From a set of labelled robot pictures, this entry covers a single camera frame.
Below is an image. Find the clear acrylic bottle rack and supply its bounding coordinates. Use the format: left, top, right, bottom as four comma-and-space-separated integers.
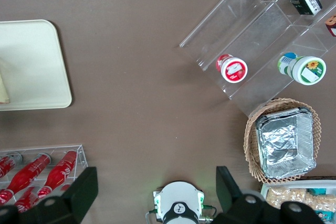
0, 143, 89, 210

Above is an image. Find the red cookie box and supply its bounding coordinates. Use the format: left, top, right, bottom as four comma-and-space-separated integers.
324, 14, 336, 38

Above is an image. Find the clear acrylic stepped stand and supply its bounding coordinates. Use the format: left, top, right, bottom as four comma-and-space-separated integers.
179, 0, 336, 119

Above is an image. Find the aluminium foil container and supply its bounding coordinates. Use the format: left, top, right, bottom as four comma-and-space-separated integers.
254, 106, 318, 179

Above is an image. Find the small teal snack box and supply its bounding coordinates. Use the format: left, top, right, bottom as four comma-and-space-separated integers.
306, 187, 329, 196

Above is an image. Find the green lid yogurt cup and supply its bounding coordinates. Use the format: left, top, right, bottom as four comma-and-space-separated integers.
277, 51, 327, 86

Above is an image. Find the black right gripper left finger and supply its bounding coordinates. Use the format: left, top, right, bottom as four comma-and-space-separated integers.
0, 166, 99, 224

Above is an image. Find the red cola bottle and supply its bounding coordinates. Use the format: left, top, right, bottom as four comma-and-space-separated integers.
14, 185, 40, 213
0, 154, 24, 183
0, 153, 53, 206
37, 150, 79, 199

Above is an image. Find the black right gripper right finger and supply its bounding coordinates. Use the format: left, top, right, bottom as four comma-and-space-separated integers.
212, 165, 328, 224

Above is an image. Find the large teal snack box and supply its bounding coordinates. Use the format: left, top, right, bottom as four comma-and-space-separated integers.
314, 209, 332, 222

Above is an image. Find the white rectangular snack tray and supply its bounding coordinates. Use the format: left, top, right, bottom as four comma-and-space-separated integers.
259, 178, 336, 224

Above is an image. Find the red lid yogurt cup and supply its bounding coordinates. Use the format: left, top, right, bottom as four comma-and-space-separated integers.
215, 54, 249, 84

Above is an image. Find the light wicker basket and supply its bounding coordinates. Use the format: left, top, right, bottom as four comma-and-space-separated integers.
244, 98, 322, 184

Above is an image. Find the cream plastic serving tray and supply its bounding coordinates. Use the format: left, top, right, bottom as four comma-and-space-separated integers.
0, 19, 73, 112

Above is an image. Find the puffed rice cracker pack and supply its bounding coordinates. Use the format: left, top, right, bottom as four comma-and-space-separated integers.
266, 186, 311, 209
304, 193, 336, 212

